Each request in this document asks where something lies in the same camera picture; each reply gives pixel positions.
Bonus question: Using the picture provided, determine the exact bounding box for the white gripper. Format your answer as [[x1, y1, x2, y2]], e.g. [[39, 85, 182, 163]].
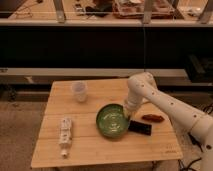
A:
[[124, 99, 139, 119]]

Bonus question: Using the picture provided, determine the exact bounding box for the green ceramic bowl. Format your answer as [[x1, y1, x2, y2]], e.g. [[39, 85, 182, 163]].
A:
[[96, 104, 130, 138]]

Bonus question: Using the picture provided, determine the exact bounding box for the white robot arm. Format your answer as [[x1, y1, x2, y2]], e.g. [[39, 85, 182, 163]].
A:
[[124, 72, 213, 171]]

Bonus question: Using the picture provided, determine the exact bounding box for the black rectangular block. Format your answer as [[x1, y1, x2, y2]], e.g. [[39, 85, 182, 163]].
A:
[[128, 120, 152, 135]]

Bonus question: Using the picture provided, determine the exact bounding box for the red-brown oblong object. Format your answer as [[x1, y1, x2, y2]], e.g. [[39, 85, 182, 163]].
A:
[[142, 114, 164, 123]]

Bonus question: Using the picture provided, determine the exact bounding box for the wooden table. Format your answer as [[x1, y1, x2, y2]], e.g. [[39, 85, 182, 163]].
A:
[[31, 79, 182, 168]]

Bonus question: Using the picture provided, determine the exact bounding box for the translucent plastic cup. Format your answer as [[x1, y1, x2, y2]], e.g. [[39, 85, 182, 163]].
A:
[[71, 81, 87, 102]]

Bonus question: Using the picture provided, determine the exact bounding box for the white plastic bottle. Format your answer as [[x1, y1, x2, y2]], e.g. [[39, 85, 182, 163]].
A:
[[59, 117, 72, 158]]

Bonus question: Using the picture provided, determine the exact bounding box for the long background shelf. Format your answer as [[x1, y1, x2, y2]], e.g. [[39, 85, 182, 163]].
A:
[[0, 67, 213, 85]]

